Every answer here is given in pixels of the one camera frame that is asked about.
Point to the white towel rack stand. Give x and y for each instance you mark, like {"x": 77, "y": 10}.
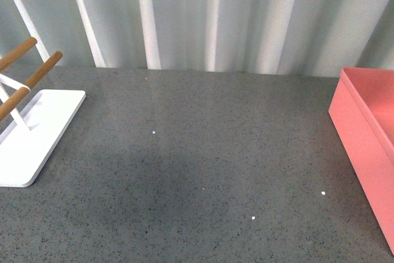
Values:
{"x": 27, "y": 142}

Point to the pink storage box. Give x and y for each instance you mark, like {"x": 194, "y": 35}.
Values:
{"x": 362, "y": 112}

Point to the wooden rack rod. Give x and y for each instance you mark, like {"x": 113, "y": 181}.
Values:
{"x": 11, "y": 103}
{"x": 16, "y": 53}

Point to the right wooden rack rod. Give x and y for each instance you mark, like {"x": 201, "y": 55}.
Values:
{"x": 11, "y": 103}

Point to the left wooden rack rod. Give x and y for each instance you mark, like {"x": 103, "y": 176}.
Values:
{"x": 16, "y": 53}

